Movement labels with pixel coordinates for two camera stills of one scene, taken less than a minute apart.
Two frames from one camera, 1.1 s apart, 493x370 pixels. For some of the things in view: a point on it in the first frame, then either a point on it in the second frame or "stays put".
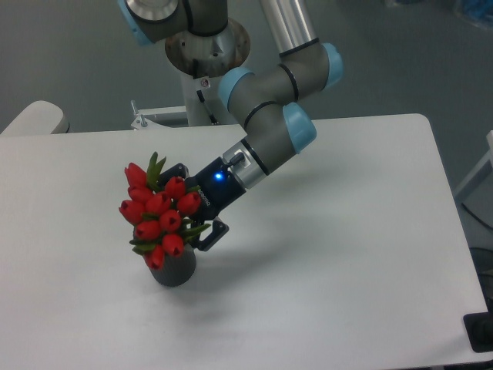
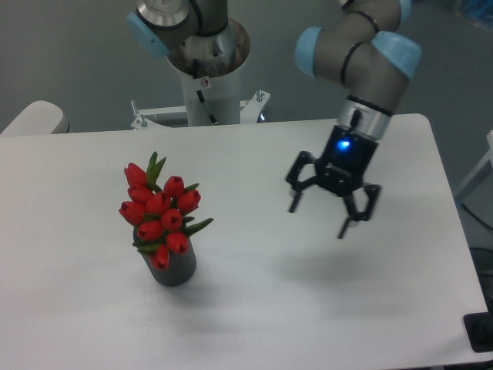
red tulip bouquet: x=157 y=210 stays put
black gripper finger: x=219 y=230 -> x=373 y=192
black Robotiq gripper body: x=216 y=186 -> x=347 y=154
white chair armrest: x=39 y=118 stays put
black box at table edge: x=479 y=329 stays put
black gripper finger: x=179 y=169 -> x=297 y=186
